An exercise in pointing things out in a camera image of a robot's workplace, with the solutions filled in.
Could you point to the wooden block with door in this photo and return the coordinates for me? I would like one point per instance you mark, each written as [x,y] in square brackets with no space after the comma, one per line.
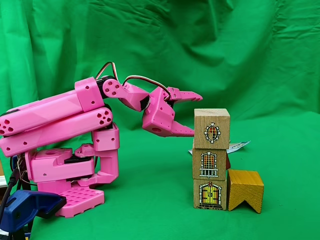
[222,195]

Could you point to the wooden block with oval window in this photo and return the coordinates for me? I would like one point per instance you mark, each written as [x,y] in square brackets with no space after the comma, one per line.
[212,120]

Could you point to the yellow notched wooden block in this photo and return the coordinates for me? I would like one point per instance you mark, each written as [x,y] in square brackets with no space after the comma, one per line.
[245,190]

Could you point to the blue clamp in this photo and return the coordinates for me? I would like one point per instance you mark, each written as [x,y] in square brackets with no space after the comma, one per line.
[25,205]

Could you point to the wooden block with balcony window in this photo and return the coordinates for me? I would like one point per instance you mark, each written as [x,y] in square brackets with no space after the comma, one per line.
[220,162]

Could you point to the red triangular wooden block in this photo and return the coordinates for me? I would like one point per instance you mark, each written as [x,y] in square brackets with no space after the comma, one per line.
[227,163]

